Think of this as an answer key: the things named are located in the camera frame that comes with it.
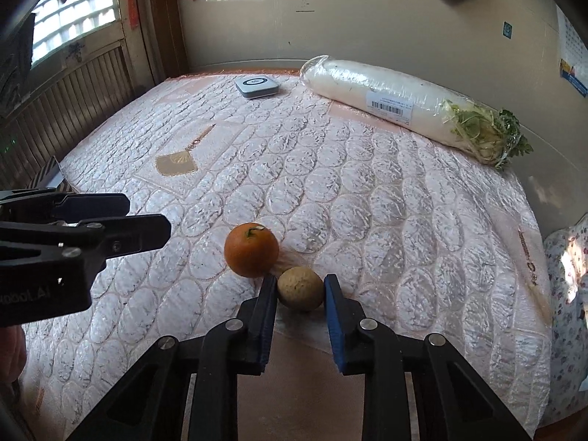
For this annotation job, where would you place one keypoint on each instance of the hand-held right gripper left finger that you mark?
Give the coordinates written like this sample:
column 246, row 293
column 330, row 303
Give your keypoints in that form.
column 268, row 326

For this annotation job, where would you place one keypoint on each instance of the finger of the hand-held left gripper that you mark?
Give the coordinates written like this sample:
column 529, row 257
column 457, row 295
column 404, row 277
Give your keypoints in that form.
column 92, row 206
column 138, row 234

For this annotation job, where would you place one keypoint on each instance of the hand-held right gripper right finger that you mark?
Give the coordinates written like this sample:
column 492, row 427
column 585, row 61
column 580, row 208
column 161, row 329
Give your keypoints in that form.
column 333, row 326

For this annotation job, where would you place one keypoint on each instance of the small brown round longan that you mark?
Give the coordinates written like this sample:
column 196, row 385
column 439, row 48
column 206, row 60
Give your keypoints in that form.
column 299, row 289

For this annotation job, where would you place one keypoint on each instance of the white tray with striped rim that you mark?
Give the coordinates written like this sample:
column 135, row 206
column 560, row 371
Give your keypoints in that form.
column 50, row 172

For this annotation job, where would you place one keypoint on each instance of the orange tangerine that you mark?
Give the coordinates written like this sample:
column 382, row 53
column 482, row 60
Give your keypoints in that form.
column 251, row 250

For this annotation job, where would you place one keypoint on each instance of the person's left hand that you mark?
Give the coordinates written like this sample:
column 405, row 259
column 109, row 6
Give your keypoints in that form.
column 10, row 349

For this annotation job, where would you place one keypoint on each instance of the brown wooden slatted panel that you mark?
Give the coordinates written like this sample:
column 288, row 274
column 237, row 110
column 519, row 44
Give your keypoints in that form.
column 69, row 96

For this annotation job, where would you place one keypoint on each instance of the pink quilted mattress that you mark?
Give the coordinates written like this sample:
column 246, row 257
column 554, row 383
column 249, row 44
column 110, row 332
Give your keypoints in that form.
column 367, row 216

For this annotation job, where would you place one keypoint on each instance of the grey flat electronic device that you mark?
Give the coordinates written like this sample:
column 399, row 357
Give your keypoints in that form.
column 257, row 86

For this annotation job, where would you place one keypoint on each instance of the bright barred window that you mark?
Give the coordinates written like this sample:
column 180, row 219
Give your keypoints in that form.
column 69, row 14

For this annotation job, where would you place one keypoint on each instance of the floral printed cloth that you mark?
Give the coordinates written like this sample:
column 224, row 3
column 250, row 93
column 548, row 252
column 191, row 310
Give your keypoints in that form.
column 569, row 321

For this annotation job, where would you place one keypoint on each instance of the plastic-wrapped white radish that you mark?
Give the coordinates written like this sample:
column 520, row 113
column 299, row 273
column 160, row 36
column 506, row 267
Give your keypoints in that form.
column 390, row 96

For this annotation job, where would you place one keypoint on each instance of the small teal wall sticker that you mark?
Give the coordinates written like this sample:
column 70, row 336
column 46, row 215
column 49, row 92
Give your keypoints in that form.
column 507, row 30

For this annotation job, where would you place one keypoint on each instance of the wall calendar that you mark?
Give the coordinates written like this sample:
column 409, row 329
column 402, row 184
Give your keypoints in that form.
column 574, row 55

